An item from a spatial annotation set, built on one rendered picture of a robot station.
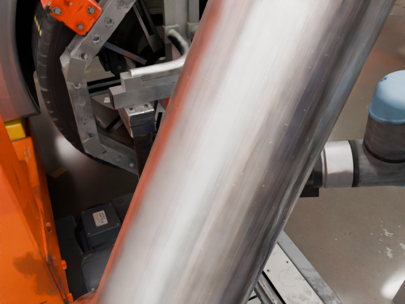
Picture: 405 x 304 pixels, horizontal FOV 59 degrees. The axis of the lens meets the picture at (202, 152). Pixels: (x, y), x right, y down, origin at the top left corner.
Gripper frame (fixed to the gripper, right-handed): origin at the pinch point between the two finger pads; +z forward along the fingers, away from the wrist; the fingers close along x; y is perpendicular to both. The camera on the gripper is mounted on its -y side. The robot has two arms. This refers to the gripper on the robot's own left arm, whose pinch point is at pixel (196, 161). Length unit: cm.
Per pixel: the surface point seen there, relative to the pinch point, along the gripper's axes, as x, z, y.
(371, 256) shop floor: 64, -49, 95
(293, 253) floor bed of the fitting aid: 53, -17, 82
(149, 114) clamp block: 6.2, 8.5, -6.6
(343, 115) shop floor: 177, -58, 86
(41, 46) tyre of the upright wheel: 23.9, 36.4, -17.1
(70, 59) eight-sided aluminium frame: 18.6, 27.4, -14.9
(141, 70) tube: 8.9, 8.9, -13.9
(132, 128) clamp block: 4.5, 11.7, -4.9
